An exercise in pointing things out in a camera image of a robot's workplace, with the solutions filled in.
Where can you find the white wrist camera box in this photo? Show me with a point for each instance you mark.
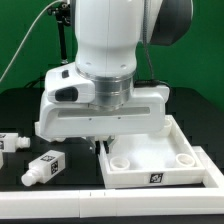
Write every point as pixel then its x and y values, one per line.
pixel 65 84

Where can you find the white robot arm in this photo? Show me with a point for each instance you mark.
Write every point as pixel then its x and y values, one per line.
pixel 95 96

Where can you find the black camera stand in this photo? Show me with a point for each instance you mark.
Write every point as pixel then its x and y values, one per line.
pixel 63 18

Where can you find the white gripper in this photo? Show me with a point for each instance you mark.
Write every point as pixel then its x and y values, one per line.
pixel 144 112

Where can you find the white L-shaped fence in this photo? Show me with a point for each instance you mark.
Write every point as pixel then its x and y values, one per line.
pixel 114 203

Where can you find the white square tabletop tray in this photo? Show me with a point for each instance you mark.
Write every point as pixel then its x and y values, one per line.
pixel 145 160

